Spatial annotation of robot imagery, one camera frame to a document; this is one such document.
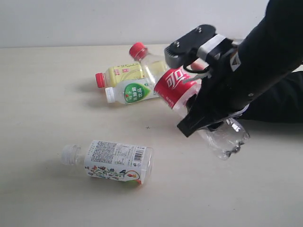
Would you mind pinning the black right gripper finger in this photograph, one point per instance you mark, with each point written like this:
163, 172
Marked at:
214, 124
201, 108

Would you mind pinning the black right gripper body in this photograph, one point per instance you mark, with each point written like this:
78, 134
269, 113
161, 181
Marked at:
221, 77

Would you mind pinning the clear cola bottle red label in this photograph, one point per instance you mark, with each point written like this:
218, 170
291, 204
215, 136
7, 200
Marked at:
177, 89

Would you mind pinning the white green label bottle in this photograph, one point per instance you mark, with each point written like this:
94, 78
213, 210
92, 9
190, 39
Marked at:
130, 91

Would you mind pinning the clear bottle floral white label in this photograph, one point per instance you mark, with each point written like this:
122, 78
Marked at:
111, 160

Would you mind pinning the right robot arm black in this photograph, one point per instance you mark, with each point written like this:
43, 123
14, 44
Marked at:
237, 75

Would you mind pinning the black sleeved forearm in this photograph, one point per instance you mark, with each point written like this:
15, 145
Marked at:
282, 103

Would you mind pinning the yellow bottle red cap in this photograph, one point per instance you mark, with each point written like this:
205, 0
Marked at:
116, 74

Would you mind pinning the person's open bare hand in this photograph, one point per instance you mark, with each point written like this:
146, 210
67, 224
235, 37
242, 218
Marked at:
198, 67

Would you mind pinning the right wrist camera black grey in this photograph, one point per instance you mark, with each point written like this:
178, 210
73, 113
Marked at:
202, 42

